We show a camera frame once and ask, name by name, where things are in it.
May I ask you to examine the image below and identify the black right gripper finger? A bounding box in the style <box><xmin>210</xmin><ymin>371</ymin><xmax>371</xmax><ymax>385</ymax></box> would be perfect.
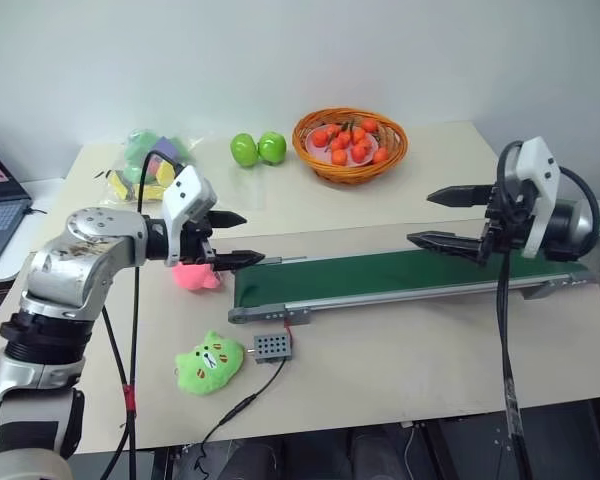
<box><xmin>405</xmin><ymin>230</ymin><xmax>487</xmax><ymax>264</ymax></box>
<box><xmin>425</xmin><ymin>184</ymin><xmax>494</xmax><ymax>209</ymax></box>

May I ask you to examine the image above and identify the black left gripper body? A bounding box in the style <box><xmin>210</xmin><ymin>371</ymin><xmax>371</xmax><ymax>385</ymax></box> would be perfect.
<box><xmin>179</xmin><ymin>211</ymin><xmax>217</xmax><ymax>267</ymax></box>

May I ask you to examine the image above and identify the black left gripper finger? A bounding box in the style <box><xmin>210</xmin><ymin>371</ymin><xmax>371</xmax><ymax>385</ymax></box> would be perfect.
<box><xmin>210</xmin><ymin>248</ymin><xmax>267</xmax><ymax>274</ymax></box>
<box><xmin>208</xmin><ymin>209</ymin><xmax>248</xmax><ymax>232</ymax></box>

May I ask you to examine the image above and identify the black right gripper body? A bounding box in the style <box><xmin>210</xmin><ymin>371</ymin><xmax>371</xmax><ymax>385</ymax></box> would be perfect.
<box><xmin>477</xmin><ymin>180</ymin><xmax>539</xmax><ymax>267</ymax></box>

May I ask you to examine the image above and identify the green conveyor belt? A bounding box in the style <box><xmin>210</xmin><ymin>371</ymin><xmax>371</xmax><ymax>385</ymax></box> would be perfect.
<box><xmin>227</xmin><ymin>246</ymin><xmax>594</xmax><ymax>327</ymax></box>

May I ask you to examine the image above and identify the pink plush toy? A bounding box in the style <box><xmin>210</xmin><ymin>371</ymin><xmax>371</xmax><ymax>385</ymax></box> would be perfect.
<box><xmin>172</xmin><ymin>260</ymin><xmax>223</xmax><ymax>293</ymax></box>

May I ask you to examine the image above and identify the green toy apple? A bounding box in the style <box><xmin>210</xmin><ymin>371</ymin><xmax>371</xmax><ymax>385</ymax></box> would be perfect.
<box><xmin>229</xmin><ymin>131</ymin><xmax>259</xmax><ymax>169</ymax></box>
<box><xmin>257</xmin><ymin>130</ymin><xmax>288</xmax><ymax>166</ymax></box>

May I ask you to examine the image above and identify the grey perforated control box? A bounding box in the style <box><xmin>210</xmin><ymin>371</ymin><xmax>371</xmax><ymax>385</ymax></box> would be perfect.
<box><xmin>251</xmin><ymin>331</ymin><xmax>294</xmax><ymax>364</ymax></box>

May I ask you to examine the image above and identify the clear plastic bag of toys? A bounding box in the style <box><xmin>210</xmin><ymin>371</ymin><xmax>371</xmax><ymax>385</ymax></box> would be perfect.
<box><xmin>99</xmin><ymin>127</ymin><xmax>202</xmax><ymax>204</ymax></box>

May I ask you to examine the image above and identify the green cat plush toy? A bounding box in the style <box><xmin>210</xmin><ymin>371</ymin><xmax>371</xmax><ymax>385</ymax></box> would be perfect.
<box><xmin>173</xmin><ymin>329</ymin><xmax>247</xmax><ymax>398</ymax></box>

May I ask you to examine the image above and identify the white plate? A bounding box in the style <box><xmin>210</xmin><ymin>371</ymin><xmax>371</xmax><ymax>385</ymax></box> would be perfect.
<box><xmin>304</xmin><ymin>123</ymin><xmax>382</xmax><ymax>167</ymax></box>

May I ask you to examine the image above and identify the orange wicker basket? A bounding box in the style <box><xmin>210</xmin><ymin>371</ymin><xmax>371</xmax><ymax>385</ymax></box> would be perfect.
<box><xmin>291</xmin><ymin>105</ymin><xmax>410</xmax><ymax>187</ymax></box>

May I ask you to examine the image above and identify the black laptop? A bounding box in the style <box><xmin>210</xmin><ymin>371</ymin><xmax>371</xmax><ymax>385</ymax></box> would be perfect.
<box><xmin>0</xmin><ymin>135</ymin><xmax>34</xmax><ymax>269</ymax></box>

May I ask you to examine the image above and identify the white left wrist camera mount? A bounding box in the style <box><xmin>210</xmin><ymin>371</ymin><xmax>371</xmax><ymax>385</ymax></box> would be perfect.
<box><xmin>160</xmin><ymin>164</ymin><xmax>219</xmax><ymax>268</ymax></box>

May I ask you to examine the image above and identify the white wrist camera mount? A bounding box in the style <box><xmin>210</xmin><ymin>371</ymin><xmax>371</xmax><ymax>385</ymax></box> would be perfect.
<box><xmin>160</xmin><ymin>164</ymin><xmax>219</xmax><ymax>268</ymax></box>
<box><xmin>502</xmin><ymin>137</ymin><xmax>562</xmax><ymax>259</ymax></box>

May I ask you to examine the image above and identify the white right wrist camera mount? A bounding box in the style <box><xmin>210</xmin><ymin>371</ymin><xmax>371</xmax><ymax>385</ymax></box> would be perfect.
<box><xmin>502</xmin><ymin>137</ymin><xmax>562</xmax><ymax>259</ymax></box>

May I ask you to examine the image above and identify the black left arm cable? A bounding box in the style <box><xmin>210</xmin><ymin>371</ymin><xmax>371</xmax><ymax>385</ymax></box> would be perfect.
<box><xmin>97</xmin><ymin>148</ymin><xmax>181</xmax><ymax>480</ymax></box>

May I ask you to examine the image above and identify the black control box cable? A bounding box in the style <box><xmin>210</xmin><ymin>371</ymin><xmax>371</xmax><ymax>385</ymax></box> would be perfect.
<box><xmin>193</xmin><ymin>356</ymin><xmax>289</xmax><ymax>474</ymax></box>

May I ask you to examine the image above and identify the thin white cable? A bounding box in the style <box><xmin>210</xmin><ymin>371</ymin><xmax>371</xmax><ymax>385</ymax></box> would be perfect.
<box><xmin>402</xmin><ymin>422</ymin><xmax>421</xmax><ymax>469</ymax></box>

